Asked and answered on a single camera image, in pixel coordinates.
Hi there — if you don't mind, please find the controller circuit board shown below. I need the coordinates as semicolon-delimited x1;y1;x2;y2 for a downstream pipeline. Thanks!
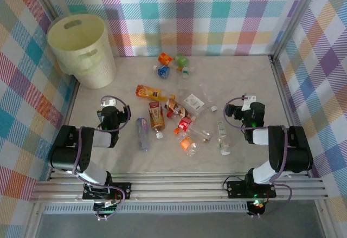
248;199;267;218
93;199;121;221

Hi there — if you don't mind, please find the small orange bottle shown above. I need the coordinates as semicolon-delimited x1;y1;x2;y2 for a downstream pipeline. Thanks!
158;53;175;67

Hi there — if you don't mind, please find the grey slotted cable duct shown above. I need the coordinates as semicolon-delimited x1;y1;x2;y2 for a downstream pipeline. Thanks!
43;204;249;215

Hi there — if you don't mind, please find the small green bottle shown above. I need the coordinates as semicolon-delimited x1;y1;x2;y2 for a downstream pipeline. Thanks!
173;53;197;72

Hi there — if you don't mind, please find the red label tea bottle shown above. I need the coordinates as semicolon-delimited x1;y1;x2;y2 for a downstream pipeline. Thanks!
148;101;166;140

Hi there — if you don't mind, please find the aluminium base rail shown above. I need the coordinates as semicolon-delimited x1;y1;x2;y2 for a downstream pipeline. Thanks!
29;171;329;204

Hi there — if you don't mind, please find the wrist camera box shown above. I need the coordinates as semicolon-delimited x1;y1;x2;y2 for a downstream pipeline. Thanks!
101;98;118;108
242;93;257;111

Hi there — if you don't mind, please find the aluminium side rail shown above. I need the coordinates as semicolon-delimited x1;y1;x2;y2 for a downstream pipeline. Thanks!
46;79;81;181
269;55;311;179

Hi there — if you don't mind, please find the clear unlabelled plastic bottle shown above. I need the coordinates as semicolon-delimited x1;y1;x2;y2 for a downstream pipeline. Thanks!
198;82;219;113

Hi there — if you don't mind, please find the orange label clear bottle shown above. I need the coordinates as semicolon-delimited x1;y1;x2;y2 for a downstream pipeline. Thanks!
173;127;198;158

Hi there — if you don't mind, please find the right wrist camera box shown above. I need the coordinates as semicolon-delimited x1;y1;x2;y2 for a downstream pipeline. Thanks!
242;93;257;111

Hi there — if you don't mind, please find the white small carton box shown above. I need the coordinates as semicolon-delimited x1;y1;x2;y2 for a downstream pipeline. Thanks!
182;93;206;115

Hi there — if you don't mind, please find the blue label clear bottle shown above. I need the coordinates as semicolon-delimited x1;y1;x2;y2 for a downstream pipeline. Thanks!
136;117;151;152

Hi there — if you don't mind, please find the clear bottle green white cap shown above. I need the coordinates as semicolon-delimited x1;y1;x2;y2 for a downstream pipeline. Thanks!
178;68;191;95

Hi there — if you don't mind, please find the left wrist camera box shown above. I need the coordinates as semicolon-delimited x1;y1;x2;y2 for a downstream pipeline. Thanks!
101;98;118;108

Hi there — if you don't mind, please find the red label clear bottle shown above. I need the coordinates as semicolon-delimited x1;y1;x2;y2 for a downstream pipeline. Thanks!
166;111;213;143

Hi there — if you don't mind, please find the brown label bottle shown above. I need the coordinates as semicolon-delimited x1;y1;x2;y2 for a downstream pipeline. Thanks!
164;98;197;121

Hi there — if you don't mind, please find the small blue label bottle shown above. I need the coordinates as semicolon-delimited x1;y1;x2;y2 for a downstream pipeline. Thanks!
152;64;172;81

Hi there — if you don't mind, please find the green label clear bottle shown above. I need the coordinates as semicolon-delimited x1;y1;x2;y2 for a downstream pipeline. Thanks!
216;120;232;156

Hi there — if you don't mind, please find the orange juice bottle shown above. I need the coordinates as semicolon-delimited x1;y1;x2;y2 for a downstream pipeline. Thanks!
135;84;176;102

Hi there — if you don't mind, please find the cream plastic waste bin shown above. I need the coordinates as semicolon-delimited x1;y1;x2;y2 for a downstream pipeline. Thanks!
47;14;118;90

